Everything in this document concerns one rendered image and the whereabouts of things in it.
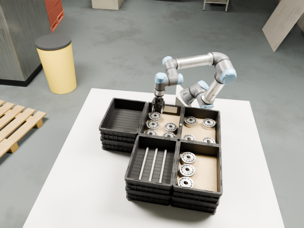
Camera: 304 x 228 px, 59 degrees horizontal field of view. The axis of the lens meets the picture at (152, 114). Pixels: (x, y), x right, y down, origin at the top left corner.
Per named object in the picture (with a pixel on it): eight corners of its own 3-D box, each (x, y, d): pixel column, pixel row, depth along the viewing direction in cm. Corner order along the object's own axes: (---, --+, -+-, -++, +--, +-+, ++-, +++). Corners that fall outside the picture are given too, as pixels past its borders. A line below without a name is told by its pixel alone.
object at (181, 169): (181, 163, 185) (181, 162, 185) (195, 166, 184) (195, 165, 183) (178, 174, 178) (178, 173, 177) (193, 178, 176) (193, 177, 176)
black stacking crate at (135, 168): (137, 145, 203) (137, 135, 196) (177, 151, 200) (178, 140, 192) (124, 190, 173) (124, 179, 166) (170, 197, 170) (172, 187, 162)
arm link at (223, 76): (206, 97, 240) (232, 57, 193) (211, 111, 233) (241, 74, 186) (193, 99, 236) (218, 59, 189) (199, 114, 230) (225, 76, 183)
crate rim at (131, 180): (137, 136, 197) (137, 134, 196) (178, 142, 194) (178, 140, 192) (123, 181, 167) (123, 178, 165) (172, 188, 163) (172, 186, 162)
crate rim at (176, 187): (178, 142, 194) (178, 140, 192) (220, 148, 190) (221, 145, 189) (172, 188, 163) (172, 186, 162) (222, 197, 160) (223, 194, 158)
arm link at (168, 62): (226, 45, 197) (162, 54, 187) (232, 57, 192) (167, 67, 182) (221, 55, 207) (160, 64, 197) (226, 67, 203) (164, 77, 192)
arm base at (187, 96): (180, 87, 247) (189, 82, 242) (190, 99, 252) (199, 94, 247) (178, 96, 235) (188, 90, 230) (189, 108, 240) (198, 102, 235)
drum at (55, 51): (54, 77, 421) (43, 32, 374) (83, 79, 418) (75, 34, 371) (42, 94, 386) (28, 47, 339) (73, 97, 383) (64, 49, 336)
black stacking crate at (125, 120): (114, 108, 237) (113, 97, 230) (147, 112, 233) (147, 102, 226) (99, 140, 207) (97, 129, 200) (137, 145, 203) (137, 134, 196)
